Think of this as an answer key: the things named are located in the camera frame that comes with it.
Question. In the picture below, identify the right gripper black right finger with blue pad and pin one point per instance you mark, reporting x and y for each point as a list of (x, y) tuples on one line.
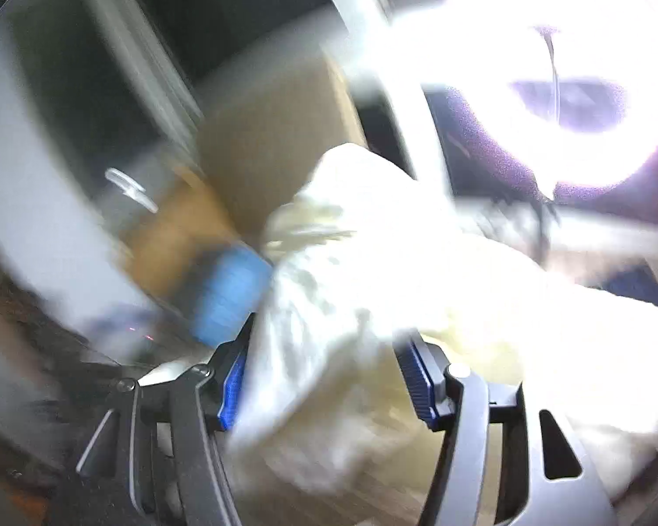
[(546, 476)]

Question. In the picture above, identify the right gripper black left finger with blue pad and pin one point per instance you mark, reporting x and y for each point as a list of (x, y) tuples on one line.
[(153, 457)]

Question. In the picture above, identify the white shirt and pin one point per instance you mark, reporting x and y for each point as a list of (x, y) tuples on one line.
[(363, 254)]

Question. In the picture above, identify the blue folded cloth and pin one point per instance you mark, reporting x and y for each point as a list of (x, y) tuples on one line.
[(232, 283)]

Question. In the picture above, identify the tan wooden board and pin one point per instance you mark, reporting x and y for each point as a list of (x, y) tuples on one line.
[(259, 151)]

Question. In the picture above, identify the ring light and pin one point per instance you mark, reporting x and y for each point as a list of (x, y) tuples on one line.
[(568, 89)]

